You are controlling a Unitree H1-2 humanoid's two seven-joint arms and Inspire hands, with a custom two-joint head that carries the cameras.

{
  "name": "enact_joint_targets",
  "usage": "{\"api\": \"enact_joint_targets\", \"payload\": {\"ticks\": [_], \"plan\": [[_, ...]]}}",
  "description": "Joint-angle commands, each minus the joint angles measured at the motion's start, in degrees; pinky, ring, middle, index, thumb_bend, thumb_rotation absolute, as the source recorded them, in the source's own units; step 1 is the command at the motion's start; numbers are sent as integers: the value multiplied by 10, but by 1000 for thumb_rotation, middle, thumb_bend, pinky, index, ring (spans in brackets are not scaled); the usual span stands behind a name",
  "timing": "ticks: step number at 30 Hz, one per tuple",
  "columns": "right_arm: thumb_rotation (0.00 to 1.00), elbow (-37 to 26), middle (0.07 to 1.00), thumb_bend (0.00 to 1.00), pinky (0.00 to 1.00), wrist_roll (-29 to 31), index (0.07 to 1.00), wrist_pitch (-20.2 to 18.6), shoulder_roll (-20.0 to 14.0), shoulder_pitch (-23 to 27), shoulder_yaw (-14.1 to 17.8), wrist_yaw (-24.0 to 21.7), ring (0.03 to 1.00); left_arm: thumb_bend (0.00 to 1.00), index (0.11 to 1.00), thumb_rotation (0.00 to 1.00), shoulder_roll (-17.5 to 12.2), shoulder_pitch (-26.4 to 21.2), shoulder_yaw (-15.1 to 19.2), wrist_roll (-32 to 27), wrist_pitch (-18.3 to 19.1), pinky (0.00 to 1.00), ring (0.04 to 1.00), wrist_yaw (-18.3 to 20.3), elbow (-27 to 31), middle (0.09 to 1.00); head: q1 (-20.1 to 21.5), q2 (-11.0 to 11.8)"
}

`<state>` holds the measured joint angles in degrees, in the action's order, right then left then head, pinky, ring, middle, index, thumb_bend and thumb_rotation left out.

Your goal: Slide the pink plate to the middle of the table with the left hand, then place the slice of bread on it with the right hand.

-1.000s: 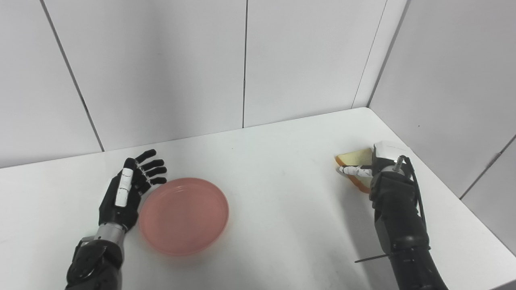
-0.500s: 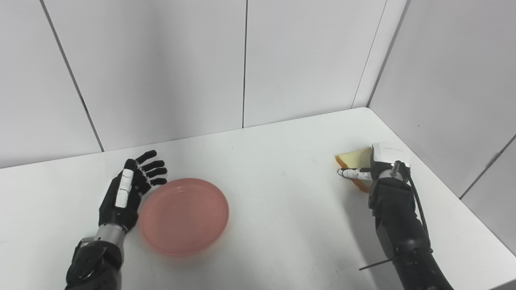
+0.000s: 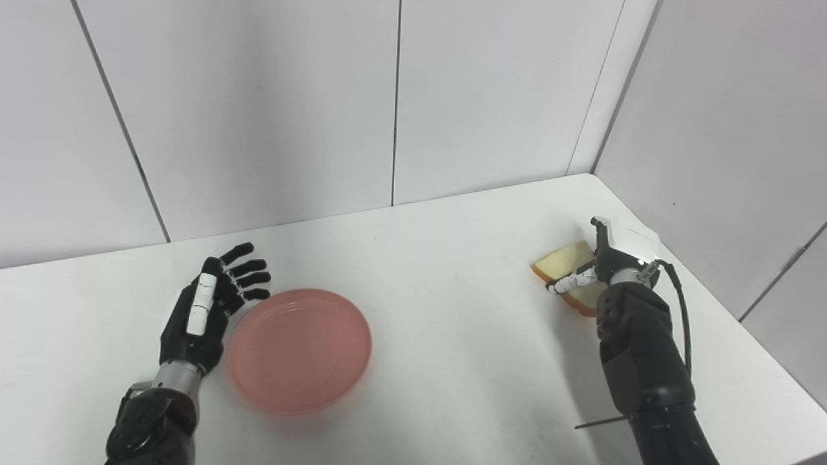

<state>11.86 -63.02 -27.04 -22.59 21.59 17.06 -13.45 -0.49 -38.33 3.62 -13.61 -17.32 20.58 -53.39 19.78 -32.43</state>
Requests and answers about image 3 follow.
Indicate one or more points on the slice of bread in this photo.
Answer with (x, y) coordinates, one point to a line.
(562, 261)

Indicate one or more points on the pink round plate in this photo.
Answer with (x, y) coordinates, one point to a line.
(299, 352)

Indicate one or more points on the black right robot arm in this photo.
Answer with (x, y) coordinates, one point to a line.
(643, 361)

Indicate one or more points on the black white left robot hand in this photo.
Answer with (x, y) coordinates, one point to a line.
(177, 336)

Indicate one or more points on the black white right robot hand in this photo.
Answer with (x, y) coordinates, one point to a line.
(630, 240)

